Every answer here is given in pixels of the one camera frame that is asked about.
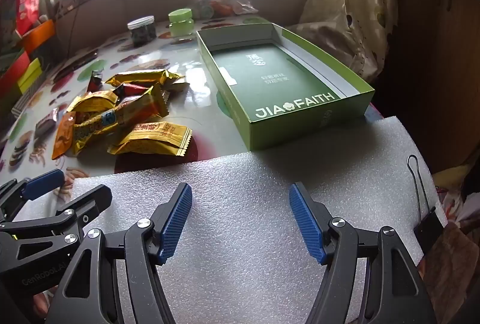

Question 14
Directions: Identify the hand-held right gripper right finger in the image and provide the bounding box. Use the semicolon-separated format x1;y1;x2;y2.
289;181;437;324

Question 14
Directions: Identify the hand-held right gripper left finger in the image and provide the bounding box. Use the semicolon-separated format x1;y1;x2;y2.
44;182;193;324

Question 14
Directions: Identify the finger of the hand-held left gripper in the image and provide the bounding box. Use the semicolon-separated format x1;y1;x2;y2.
0;184;113;247
0;169;65;223

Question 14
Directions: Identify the long golden snack bar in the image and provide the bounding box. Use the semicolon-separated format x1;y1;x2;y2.
73;95;166;154

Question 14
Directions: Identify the yellow snack packet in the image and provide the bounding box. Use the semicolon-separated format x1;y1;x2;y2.
67;90;119;114
107;121;193;158
104;69;185;87

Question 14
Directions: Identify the small dark red candy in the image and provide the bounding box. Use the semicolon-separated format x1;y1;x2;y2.
87;70;104;92

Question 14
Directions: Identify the small red gold packet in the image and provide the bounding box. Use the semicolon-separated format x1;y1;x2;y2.
112;83;151;97

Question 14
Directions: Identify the green cardboard box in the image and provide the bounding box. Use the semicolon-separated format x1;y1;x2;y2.
196;23;376;151

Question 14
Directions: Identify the white foam sheet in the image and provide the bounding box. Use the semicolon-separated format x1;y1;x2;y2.
22;116;449;324

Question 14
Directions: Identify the yellow green box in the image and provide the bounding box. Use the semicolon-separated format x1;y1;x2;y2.
17;58;42;94

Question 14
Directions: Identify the red box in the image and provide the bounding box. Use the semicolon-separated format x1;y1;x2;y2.
0;48;31;89

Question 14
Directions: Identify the black binder clip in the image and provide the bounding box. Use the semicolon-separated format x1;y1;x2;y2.
407;155;445;255

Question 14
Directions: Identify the orange box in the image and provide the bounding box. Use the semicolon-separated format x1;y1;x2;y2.
23;19;57;49

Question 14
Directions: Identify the pile of clothes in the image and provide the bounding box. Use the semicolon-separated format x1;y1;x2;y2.
431;162;480;324

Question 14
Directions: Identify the printed fruit tablecloth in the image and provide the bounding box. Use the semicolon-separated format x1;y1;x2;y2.
0;18;383;193

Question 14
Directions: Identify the dark jar with clear lid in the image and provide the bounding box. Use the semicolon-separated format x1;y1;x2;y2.
127;16;157;48

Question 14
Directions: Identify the green lid jar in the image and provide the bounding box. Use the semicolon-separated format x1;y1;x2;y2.
168;9;195;38

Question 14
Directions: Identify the brown wooden wardrobe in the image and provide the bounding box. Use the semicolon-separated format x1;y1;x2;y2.
375;0;480;174

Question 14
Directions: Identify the cream patterned curtain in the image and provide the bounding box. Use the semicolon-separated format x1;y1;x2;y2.
296;0;398;82

